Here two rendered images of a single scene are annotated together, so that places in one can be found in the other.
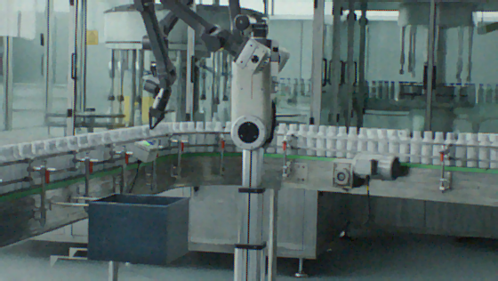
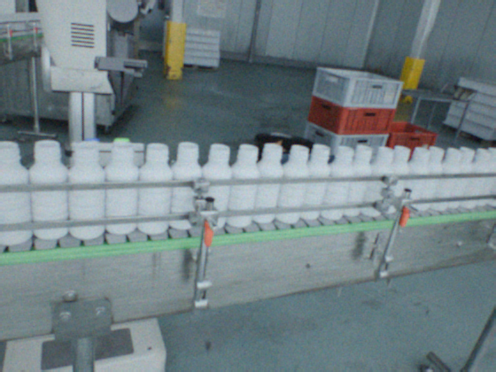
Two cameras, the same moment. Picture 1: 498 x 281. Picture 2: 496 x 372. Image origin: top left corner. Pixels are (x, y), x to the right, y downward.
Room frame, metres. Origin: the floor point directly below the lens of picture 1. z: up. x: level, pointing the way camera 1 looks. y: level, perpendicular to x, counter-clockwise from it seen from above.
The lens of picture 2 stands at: (5.34, 1.01, 1.40)
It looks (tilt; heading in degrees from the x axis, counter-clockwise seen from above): 23 degrees down; 229
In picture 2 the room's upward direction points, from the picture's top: 9 degrees clockwise
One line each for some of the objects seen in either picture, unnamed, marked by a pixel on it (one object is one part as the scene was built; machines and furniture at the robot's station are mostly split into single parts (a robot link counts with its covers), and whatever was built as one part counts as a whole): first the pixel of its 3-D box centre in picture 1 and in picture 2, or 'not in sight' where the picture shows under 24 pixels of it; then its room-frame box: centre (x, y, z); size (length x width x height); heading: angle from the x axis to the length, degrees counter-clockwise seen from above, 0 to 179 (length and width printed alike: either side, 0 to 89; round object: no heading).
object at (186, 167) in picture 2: (103, 150); (184, 186); (4.98, 0.42, 1.08); 0.06 x 0.06 x 0.17
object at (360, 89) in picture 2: not in sight; (357, 88); (2.58, -0.95, 1.00); 0.61 x 0.41 x 0.22; 172
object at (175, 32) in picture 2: not in sight; (174, 50); (1.27, -6.45, 0.55); 0.40 x 0.40 x 1.10; 75
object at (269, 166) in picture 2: (90, 153); (267, 183); (4.81, 0.47, 1.08); 0.06 x 0.06 x 0.17
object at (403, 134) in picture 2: not in sight; (397, 137); (1.87, -0.87, 0.55); 0.61 x 0.41 x 0.22; 168
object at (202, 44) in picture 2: not in sight; (190, 45); (-0.12, -8.15, 0.50); 1.24 x 1.03 x 1.00; 168
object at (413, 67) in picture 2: not in sight; (408, 80); (-4.28, -4.35, 0.55); 0.40 x 0.40 x 1.10; 75
